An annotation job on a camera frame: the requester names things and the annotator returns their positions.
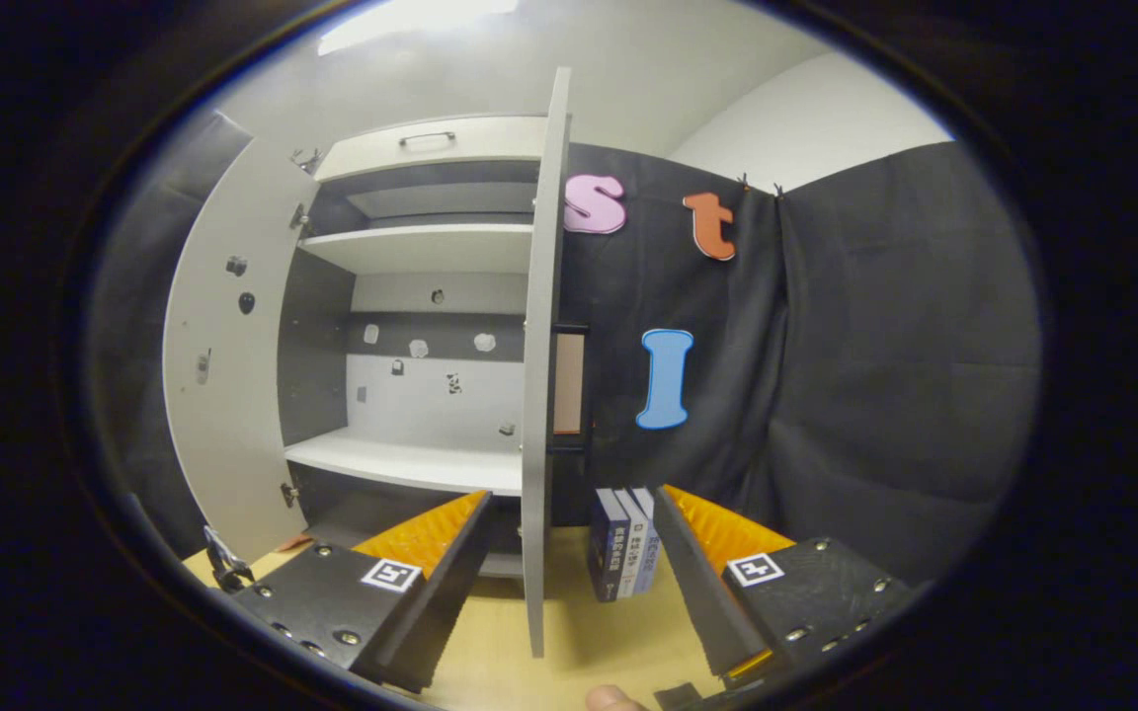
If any white cabinet dark interior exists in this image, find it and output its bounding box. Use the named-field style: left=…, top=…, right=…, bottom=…
left=278, top=114, right=555, bottom=579

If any black metal clamp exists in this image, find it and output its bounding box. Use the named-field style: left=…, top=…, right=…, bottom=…
left=202, top=526, right=256, bottom=594

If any white book blue print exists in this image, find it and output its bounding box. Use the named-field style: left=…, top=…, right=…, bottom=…
left=611, top=487, right=651, bottom=598

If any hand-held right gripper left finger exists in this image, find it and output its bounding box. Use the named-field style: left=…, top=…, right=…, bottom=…
left=231, top=491, right=494, bottom=694

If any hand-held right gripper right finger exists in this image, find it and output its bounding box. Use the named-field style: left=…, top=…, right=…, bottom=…
left=654, top=484, right=918, bottom=679

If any white cabinet door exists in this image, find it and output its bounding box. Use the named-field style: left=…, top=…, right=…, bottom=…
left=520, top=67, right=573, bottom=660
left=162, top=133, right=358, bottom=564

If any black backdrop cloth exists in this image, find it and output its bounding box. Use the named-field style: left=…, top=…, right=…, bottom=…
left=85, top=109, right=254, bottom=559
left=549, top=141, right=1042, bottom=584

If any white cabinet drawer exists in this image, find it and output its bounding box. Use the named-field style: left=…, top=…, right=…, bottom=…
left=315, top=114, right=550, bottom=184

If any white cabinet shelf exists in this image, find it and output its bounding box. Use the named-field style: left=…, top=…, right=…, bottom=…
left=297, top=222, right=535, bottom=276

